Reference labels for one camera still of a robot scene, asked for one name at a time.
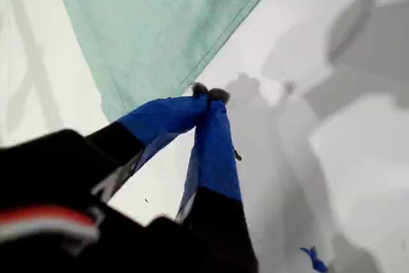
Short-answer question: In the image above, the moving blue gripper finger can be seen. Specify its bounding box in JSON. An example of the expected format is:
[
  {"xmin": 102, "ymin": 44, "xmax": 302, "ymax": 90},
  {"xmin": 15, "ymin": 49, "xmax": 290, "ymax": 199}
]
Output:
[{"xmin": 84, "ymin": 82, "xmax": 211, "ymax": 178}]

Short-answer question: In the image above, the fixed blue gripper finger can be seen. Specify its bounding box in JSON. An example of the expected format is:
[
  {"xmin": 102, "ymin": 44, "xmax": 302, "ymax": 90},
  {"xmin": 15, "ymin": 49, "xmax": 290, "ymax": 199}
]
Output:
[{"xmin": 175, "ymin": 88, "xmax": 260, "ymax": 273}]

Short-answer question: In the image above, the pale green T-shirt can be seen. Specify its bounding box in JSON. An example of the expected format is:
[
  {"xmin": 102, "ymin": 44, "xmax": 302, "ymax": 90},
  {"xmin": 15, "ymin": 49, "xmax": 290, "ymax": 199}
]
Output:
[{"xmin": 52, "ymin": 0, "xmax": 288, "ymax": 123}]

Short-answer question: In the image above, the small blue tape scrap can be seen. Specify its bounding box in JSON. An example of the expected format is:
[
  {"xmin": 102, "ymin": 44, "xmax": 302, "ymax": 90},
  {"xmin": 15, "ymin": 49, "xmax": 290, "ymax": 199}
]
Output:
[{"xmin": 299, "ymin": 246, "xmax": 330, "ymax": 273}]

